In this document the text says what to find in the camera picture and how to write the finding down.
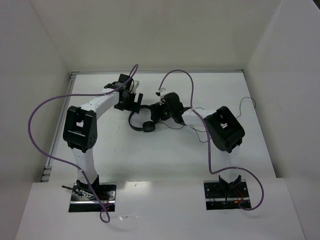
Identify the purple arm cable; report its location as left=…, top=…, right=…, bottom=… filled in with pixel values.
left=26, top=63, right=139, bottom=223
left=158, top=70, right=265, bottom=212

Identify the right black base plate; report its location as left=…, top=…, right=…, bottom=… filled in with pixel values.
left=203, top=180, right=252, bottom=211

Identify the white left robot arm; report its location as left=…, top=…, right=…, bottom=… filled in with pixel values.
left=62, top=80, right=143, bottom=199

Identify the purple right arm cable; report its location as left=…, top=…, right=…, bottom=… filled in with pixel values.
left=158, top=70, right=265, bottom=212

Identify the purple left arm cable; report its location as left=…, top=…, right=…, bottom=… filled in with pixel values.
left=26, top=63, right=139, bottom=223

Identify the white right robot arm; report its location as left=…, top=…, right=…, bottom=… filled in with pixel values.
left=150, top=100, right=245, bottom=197

